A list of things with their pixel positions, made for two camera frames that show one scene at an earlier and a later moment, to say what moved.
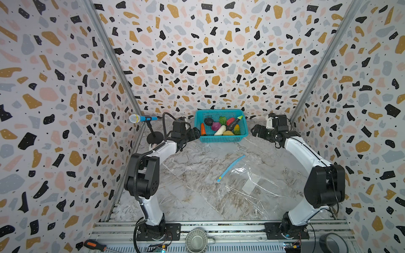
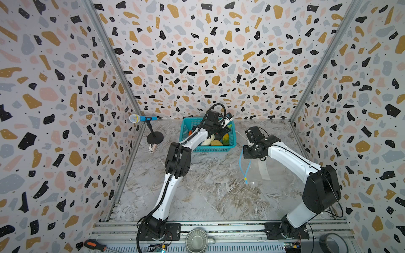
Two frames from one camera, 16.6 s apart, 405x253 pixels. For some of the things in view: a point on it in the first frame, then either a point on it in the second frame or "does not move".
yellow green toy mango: [237, 130] → [225, 139]
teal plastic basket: [201, 115] → [189, 123]
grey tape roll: [342, 245] does not move
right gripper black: [262, 132] → [250, 151]
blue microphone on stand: [154, 137] does not move
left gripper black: [196, 135] → [224, 130]
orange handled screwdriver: [95, 244] does not move
